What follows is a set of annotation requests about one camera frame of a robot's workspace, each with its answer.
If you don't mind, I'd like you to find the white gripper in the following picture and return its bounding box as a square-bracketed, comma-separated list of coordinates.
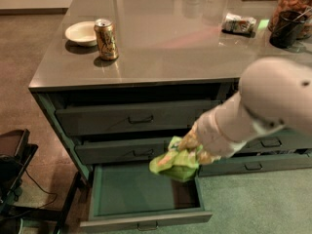
[177, 91, 286, 166]

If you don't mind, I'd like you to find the green rice chip bag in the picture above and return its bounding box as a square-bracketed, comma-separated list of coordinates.
[149, 136, 202, 182]

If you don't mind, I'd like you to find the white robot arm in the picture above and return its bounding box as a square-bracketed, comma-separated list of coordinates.
[178, 58, 312, 165]

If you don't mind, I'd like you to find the bottom right drawer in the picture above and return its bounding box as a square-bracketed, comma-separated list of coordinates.
[198, 153, 312, 176]

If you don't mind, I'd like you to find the middle left drawer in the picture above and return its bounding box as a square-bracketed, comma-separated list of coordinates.
[75, 137, 172, 165]

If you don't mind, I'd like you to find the middle right drawer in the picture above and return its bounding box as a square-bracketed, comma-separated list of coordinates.
[239, 129, 312, 154]

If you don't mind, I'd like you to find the open bottom left drawer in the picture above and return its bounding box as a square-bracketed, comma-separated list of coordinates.
[80, 162, 212, 234]

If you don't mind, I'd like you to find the grey drawer cabinet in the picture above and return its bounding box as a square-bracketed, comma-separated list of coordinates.
[29, 0, 311, 234]

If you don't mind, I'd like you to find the top left drawer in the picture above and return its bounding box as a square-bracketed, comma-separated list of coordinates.
[56, 99, 218, 137]

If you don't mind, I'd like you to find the black cup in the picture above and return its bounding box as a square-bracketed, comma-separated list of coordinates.
[269, 11, 307, 49]

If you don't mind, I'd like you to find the gold soda can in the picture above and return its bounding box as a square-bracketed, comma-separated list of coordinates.
[94, 19, 119, 61]

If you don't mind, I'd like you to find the white bowl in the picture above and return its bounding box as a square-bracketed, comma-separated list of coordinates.
[65, 21, 97, 47]

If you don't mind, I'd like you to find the glass jar of snacks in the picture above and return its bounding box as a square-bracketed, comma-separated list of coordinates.
[268, 0, 312, 40]

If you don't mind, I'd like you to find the black stand with cables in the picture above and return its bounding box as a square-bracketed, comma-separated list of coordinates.
[0, 129, 83, 234]

